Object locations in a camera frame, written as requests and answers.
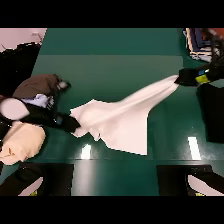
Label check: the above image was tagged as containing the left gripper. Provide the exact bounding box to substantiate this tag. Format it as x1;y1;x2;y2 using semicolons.
54;113;82;134

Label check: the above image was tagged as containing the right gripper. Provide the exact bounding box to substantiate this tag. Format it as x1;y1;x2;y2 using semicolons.
174;67;202;88

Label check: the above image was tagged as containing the white garment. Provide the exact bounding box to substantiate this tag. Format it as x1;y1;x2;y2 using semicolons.
69;74;181;157

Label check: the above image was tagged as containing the light blue garment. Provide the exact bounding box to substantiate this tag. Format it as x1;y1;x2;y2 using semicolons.
22;93;54;109

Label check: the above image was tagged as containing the heap of clothes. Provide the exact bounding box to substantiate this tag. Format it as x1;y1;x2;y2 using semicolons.
182;28;221;64

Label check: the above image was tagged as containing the brown garment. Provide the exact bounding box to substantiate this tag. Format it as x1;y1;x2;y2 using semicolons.
12;73;61;100

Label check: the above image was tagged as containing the beige garment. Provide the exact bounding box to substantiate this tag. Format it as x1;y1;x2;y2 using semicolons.
0;120;47;166

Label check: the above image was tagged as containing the black garment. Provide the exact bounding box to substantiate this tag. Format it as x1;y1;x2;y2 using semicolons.
0;42;42;98

